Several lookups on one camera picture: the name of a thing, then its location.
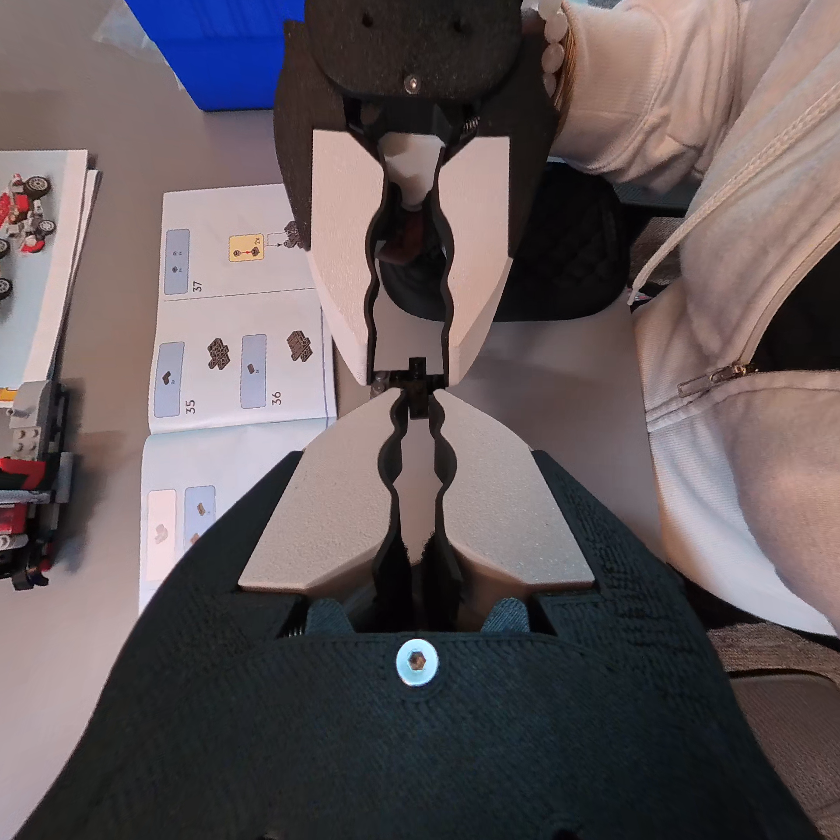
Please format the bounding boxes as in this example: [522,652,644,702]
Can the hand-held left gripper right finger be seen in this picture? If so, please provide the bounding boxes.
[430,390,596,626]

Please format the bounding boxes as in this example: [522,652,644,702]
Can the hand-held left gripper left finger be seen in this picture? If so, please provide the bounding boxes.
[238,390,404,613]

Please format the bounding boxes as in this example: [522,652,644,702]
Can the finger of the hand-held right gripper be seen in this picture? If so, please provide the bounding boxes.
[307,128,389,388]
[432,134,514,386]

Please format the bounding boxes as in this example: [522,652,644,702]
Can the blue plastic bin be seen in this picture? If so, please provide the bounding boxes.
[123,0,311,112]

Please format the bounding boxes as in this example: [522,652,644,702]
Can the lego truck model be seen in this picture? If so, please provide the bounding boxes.
[0,378,77,592]

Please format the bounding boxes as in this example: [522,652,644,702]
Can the open lego instruction booklet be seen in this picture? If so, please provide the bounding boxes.
[138,184,340,614]

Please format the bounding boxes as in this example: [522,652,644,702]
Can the closed lego instruction booklet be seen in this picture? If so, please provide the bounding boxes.
[0,150,101,404]

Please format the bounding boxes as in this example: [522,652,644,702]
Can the person's right hand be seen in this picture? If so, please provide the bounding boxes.
[381,209,429,266]

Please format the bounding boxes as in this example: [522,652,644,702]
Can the black quilted case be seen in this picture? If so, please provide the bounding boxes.
[379,163,632,324]

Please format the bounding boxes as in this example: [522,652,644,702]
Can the clear plastic scrap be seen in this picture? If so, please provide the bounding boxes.
[92,0,188,89]

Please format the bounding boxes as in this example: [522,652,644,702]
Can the black shirt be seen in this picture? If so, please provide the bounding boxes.
[748,262,840,375]

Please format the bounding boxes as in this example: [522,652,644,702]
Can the beaded bracelets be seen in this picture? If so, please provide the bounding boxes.
[521,0,578,116]

